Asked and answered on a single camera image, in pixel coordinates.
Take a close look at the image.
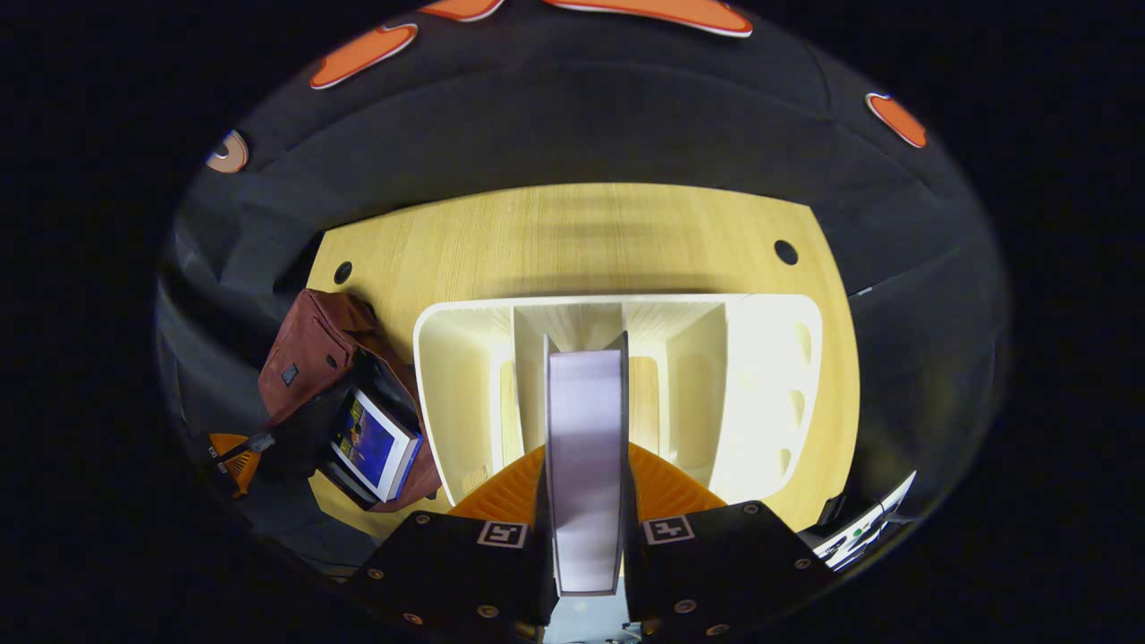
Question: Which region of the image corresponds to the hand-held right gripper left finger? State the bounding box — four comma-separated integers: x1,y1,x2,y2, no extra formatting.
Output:
344,445,558,640

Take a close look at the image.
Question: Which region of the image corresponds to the maroon schoolbag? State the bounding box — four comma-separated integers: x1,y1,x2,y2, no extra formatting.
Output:
257,287,445,514

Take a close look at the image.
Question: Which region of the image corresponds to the blue cover book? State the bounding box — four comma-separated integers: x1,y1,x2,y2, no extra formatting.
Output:
328,388,424,504

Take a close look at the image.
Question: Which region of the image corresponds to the white spine book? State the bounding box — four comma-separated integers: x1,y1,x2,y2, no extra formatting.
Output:
542,331,631,598

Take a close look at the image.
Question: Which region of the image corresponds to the white bookshelf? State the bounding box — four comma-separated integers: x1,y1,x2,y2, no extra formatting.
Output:
412,292,825,513

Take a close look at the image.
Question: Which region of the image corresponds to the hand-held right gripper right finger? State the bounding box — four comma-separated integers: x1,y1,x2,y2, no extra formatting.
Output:
622,443,839,641

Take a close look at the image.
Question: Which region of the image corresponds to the white black device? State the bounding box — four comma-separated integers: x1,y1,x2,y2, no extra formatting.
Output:
810,470,920,573

